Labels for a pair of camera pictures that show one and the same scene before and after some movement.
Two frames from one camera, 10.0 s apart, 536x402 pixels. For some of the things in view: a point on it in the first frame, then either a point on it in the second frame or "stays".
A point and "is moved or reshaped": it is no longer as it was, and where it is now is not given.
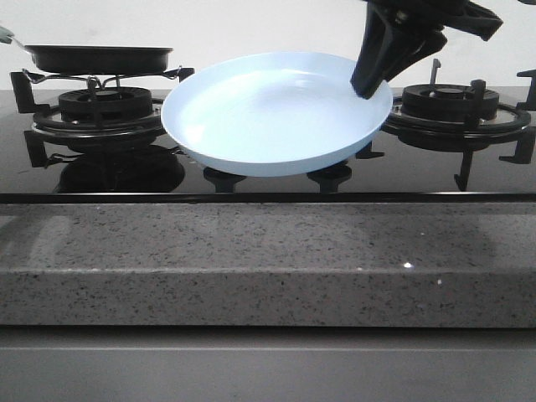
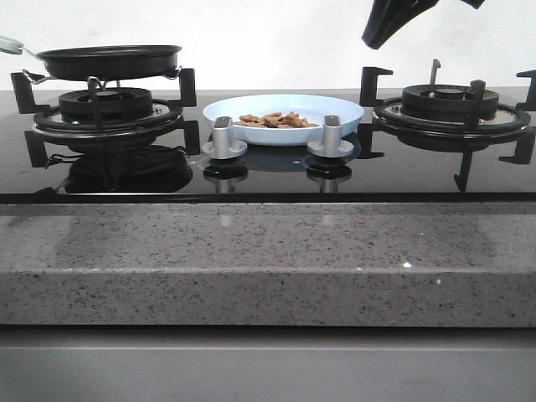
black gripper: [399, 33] to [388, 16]
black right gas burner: [445, 102] stays
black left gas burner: [105, 104] stays
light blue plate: [274, 113] is moved or reshaped
